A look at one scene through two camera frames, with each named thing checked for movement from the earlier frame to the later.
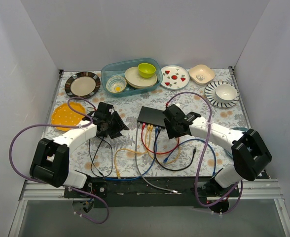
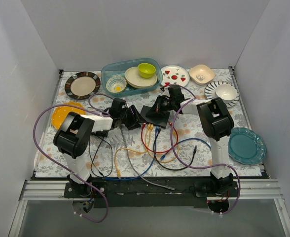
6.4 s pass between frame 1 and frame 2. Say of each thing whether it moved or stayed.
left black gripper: moved
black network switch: stayed
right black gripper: moved
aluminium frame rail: stayed
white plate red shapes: stayed
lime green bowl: stayed
